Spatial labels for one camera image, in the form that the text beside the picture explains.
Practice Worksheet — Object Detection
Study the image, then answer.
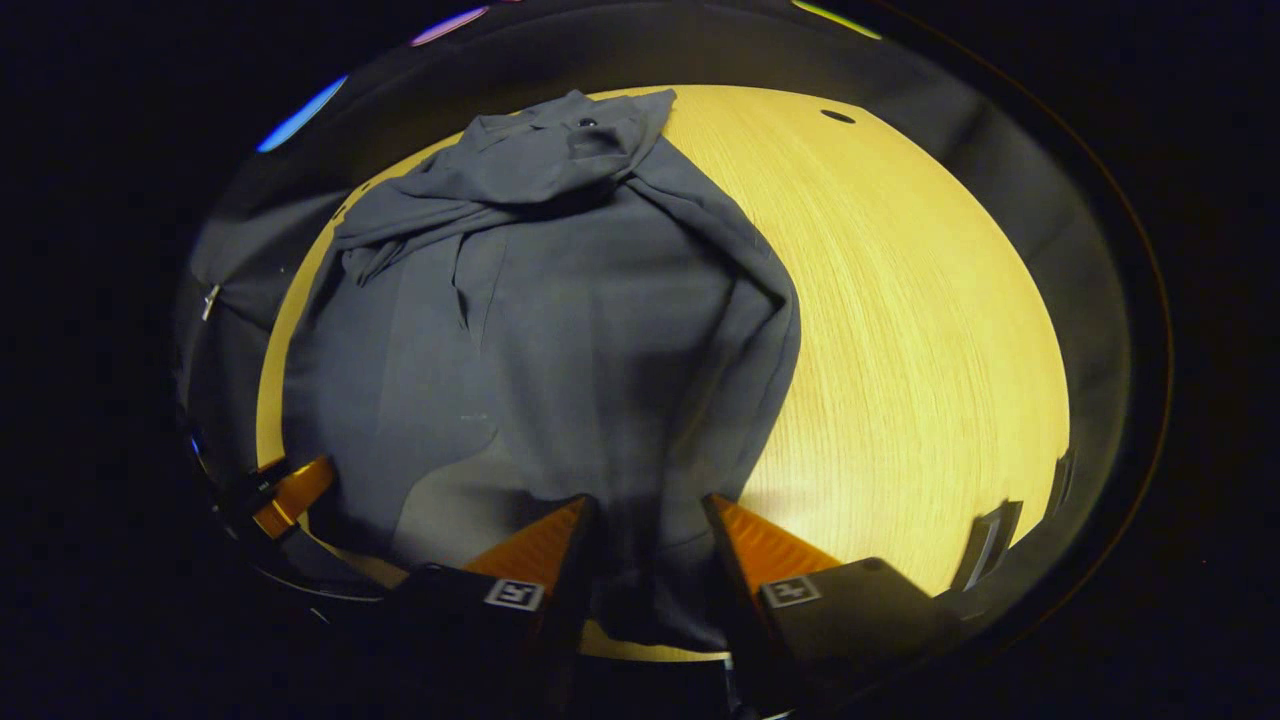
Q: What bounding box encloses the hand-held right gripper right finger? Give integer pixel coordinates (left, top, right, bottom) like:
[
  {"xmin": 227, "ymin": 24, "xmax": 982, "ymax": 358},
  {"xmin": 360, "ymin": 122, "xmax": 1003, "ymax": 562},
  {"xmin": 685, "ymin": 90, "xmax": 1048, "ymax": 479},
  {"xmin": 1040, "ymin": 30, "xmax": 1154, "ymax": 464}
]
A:
[{"xmin": 702, "ymin": 493, "xmax": 963, "ymax": 720}]

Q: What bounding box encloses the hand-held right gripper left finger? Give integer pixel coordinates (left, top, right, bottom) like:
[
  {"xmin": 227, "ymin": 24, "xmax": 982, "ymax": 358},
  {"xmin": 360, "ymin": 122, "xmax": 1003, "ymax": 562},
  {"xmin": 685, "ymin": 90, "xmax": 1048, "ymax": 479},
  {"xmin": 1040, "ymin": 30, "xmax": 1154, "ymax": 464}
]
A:
[{"xmin": 385, "ymin": 495, "xmax": 598, "ymax": 720}]

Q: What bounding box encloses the grey collared shirt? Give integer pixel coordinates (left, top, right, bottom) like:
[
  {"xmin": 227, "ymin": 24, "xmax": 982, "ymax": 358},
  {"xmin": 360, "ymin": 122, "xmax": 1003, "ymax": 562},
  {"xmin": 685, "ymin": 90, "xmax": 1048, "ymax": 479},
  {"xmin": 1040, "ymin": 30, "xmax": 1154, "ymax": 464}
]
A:
[{"xmin": 280, "ymin": 88, "xmax": 803, "ymax": 651}]

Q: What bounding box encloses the dark metal bracket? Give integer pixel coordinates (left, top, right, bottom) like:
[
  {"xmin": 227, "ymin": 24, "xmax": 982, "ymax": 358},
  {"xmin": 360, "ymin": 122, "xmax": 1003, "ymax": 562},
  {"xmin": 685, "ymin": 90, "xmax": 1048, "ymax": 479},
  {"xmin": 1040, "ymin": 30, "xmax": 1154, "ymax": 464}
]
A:
[
  {"xmin": 1043, "ymin": 448, "xmax": 1077, "ymax": 521},
  {"xmin": 948, "ymin": 500, "xmax": 1025, "ymax": 593}
]

